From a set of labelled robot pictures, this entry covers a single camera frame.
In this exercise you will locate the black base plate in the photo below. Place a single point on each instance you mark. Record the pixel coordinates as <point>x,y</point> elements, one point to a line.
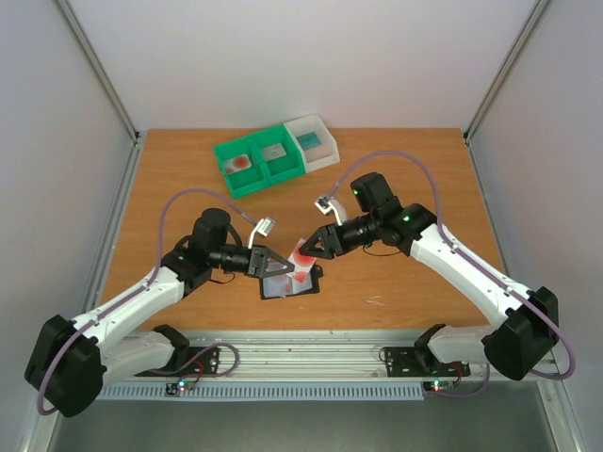
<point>402,362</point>
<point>207,363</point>

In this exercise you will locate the right small circuit board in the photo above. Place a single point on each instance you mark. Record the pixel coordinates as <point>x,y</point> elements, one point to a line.
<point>438,386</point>

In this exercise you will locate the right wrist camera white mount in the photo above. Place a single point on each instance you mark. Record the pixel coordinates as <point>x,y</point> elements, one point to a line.
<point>329,205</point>

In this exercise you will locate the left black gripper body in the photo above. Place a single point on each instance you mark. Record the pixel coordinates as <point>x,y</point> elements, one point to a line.
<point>233,265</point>

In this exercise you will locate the green bin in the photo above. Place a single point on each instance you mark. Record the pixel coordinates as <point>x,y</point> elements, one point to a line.
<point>246,182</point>
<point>281,169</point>

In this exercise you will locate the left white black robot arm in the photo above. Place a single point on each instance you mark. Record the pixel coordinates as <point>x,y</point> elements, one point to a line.
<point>74,359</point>

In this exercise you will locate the aluminium frame rail front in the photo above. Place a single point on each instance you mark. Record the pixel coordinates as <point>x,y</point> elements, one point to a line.
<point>299,356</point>

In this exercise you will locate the grey card in bin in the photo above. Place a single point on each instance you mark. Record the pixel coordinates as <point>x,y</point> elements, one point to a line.
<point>273,151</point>

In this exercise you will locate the white bin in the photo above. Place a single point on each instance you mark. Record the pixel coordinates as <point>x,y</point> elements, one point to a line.
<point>323,156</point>

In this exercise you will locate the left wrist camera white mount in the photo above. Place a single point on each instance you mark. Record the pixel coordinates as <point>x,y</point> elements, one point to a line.
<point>262,227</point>

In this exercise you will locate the small circuit board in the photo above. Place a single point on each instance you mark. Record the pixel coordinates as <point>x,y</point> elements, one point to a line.
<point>438,386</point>
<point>179,387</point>

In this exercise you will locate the green bin left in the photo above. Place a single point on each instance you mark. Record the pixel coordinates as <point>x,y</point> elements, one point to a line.
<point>246,182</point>

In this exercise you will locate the grey slotted cable duct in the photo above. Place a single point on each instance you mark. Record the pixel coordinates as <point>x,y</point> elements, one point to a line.
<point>214,391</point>

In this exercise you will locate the red dot card in bin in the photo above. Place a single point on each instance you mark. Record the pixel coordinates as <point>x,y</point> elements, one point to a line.
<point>238,163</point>

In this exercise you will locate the black leather card holder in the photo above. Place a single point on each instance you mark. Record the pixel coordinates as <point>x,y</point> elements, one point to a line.
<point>316,274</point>

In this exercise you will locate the left small circuit board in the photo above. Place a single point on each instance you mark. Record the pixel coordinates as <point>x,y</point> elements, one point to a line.
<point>179,387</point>

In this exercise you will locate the teal card in bin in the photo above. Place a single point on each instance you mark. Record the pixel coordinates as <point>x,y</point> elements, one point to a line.
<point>308,141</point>

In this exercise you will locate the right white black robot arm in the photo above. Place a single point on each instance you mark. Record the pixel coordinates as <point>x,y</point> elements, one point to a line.
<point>521,321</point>

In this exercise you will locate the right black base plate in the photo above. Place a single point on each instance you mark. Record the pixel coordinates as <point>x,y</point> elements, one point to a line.
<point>402,362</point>

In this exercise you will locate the red dot credit card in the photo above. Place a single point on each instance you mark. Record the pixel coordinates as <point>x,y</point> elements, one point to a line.
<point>302,263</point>

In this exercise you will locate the green bin middle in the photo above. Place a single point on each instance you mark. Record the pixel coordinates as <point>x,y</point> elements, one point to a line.
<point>281,169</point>

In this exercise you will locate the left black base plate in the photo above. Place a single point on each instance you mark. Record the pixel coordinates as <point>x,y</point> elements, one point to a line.
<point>207,363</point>

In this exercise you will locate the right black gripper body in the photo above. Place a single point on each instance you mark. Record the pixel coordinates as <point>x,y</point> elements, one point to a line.
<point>333,240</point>

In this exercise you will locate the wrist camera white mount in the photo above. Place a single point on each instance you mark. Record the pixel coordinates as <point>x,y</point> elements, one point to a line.
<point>329,205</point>
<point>262,227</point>

